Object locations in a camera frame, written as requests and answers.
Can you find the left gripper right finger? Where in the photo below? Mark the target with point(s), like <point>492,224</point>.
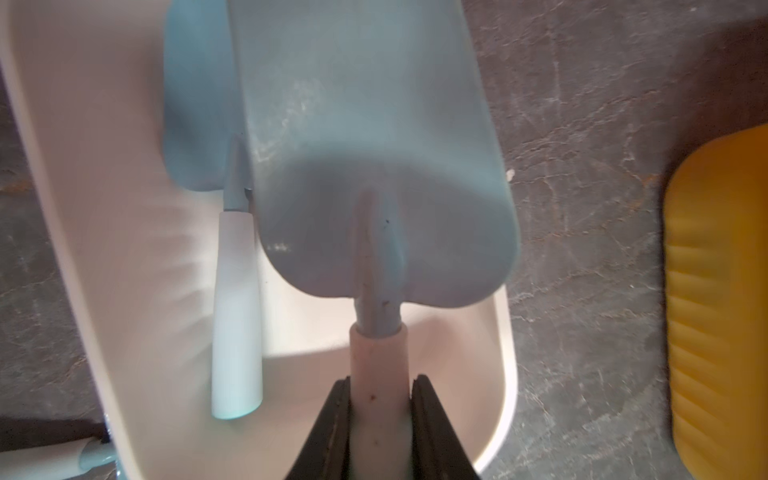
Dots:
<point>436,449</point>

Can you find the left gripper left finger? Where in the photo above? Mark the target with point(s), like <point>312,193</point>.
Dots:
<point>325,453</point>

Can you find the light blue shovel back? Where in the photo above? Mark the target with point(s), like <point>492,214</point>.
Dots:
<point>58,461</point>

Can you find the light blue shovel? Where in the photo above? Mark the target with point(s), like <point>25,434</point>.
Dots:
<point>378,177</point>
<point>204,149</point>
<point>58,461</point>

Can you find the yellow storage box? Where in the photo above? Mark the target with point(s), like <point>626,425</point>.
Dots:
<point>715,265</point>

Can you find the white storage box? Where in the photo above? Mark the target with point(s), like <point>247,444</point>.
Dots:
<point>138,257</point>

